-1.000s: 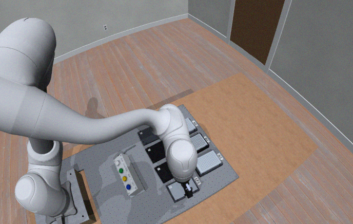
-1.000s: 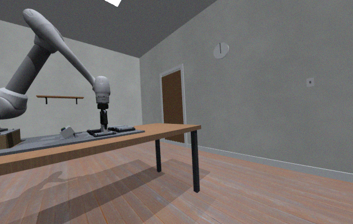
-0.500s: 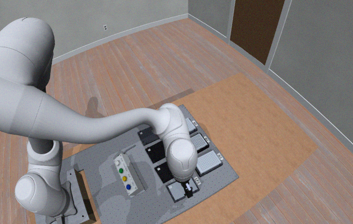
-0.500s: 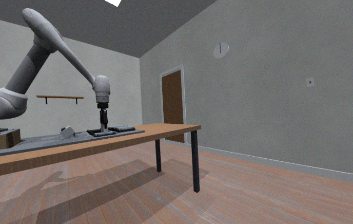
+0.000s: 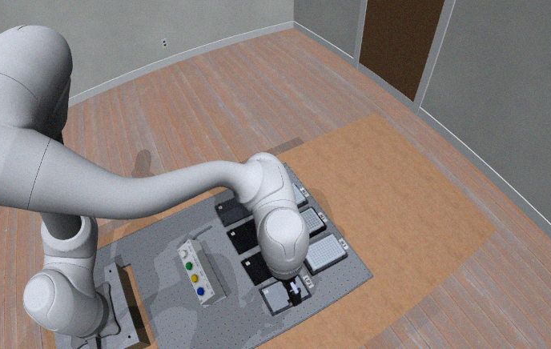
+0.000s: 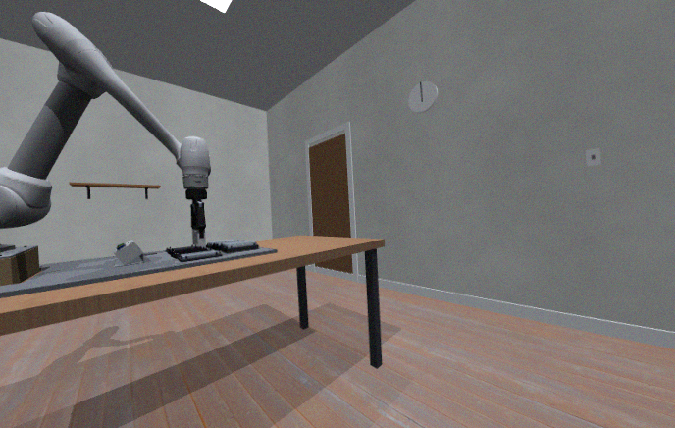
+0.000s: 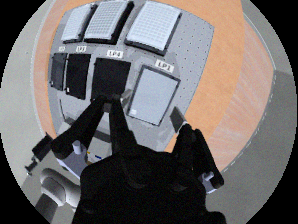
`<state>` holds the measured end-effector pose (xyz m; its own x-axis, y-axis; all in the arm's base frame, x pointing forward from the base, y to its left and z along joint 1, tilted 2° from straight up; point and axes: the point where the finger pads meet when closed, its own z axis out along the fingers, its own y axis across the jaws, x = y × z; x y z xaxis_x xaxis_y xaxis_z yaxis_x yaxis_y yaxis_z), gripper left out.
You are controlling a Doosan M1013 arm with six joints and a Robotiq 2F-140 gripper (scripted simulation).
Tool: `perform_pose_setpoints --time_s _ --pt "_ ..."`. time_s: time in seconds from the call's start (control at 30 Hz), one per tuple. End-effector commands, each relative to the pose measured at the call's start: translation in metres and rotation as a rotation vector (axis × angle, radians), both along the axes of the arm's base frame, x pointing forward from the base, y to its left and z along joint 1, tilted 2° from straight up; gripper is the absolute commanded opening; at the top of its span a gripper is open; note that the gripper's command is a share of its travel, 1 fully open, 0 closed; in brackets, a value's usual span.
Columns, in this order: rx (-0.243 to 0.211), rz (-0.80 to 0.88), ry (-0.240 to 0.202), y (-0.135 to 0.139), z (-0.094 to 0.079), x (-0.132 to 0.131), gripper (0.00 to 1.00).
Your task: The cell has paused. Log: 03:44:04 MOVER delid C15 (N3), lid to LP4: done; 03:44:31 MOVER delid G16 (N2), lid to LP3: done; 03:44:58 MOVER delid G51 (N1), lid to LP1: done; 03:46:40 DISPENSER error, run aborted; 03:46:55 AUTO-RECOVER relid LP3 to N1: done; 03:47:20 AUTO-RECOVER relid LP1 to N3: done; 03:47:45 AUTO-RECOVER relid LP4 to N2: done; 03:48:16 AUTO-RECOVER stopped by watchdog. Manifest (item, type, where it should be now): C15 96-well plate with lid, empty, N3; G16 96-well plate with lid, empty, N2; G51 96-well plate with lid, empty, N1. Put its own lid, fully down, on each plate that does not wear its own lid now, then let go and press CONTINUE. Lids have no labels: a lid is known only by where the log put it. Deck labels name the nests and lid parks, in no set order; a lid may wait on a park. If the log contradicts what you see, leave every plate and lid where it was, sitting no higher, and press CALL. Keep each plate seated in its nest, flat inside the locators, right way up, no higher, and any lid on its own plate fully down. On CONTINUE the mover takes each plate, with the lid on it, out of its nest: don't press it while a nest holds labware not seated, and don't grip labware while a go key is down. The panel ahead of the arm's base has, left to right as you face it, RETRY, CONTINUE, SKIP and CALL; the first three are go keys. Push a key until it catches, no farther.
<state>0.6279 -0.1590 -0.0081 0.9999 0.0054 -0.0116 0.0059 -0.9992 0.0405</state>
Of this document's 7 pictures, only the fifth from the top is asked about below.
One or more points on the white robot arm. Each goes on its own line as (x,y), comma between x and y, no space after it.
(40,174)

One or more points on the grey button panel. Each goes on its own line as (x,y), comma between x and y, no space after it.
(200,273)

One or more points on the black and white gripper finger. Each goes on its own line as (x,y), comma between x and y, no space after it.
(293,294)

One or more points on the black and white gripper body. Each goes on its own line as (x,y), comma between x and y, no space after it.
(287,281)

